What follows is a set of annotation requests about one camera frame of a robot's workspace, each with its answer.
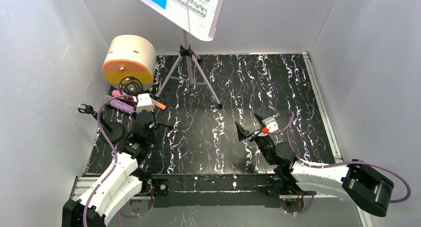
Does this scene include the pink microphone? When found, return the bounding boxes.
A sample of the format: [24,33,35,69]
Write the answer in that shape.
[111,89,138,103]

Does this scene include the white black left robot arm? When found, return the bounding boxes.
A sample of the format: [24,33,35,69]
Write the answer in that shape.
[62,110,157,227]

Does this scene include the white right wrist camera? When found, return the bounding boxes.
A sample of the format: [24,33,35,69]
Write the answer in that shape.
[262,117,280,134]

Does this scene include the white sheet music book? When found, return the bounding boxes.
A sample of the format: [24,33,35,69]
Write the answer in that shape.
[140,0,224,42]

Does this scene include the beige orange drawer cabinet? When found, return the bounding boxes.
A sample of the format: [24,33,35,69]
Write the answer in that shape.
[102,35,157,90]

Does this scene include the black tripod microphone stand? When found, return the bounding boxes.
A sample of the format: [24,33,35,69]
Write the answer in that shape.
[144,119,174,131]

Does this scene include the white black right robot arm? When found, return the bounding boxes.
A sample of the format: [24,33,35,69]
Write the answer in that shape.
[234,112,394,217]

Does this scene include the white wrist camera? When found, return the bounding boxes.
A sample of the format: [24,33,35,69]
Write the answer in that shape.
[262,117,280,134]
[136,93,154,113]

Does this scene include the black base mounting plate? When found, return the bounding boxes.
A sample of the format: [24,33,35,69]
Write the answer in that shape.
[144,173,316,209]

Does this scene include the aluminium frame rail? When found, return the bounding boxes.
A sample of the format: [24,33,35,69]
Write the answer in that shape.
[69,51,376,227]

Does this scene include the black round-base desktop mic stand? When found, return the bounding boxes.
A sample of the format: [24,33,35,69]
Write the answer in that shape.
[77,103,125,144]

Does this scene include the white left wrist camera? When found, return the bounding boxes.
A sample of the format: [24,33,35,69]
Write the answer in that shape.
[136,93,154,113]

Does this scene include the purple tripod music stand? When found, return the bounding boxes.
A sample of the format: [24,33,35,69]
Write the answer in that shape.
[155,30,223,109]

